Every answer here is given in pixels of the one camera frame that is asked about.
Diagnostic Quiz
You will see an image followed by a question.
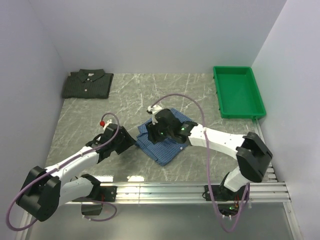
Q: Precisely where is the blue checked long sleeve shirt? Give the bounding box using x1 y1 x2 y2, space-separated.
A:
136 108 192 167

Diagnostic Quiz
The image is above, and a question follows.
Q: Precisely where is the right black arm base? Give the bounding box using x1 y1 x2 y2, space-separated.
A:
211 185 250 217

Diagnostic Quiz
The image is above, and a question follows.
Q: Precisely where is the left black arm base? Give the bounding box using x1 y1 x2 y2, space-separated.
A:
72 185 118 222

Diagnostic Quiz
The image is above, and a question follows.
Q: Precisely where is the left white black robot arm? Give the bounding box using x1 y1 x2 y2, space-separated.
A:
15 123 136 222

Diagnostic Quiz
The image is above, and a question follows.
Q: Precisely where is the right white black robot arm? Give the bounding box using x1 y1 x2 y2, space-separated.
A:
146 105 273 200

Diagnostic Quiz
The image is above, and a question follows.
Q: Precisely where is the dark green folded shirt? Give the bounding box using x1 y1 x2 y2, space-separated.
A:
61 69 114 99

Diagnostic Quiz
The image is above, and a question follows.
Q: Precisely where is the green plastic tray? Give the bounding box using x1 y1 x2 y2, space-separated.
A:
213 66 267 119

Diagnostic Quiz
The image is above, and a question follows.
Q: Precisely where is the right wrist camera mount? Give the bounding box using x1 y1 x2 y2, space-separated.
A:
147 104 163 125

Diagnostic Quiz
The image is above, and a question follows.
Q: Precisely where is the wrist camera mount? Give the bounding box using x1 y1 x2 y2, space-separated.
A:
99 119 114 130
147 104 163 125

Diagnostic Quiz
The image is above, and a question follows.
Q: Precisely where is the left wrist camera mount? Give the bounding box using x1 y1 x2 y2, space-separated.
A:
99 119 114 130

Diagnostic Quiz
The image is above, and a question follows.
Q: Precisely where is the aluminium mounting rail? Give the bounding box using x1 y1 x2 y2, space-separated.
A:
26 181 292 206

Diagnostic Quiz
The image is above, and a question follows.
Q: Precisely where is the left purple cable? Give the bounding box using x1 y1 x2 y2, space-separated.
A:
5 112 118 232

